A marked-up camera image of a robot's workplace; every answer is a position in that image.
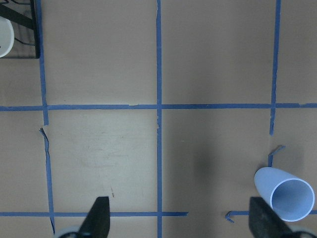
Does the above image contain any black wire mug rack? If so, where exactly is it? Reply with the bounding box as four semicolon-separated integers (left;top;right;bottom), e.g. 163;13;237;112
0;0;41;59

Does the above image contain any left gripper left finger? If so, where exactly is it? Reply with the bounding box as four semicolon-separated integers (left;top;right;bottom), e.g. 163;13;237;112
77;196;110;238

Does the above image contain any white mug front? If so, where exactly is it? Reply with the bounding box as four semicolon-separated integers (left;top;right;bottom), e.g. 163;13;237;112
0;17;14;58

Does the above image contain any light blue cup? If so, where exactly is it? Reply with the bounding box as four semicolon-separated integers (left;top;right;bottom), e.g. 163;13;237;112
254;167;315;222

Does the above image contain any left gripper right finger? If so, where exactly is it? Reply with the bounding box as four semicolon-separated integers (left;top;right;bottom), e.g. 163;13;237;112
249;197;293;238

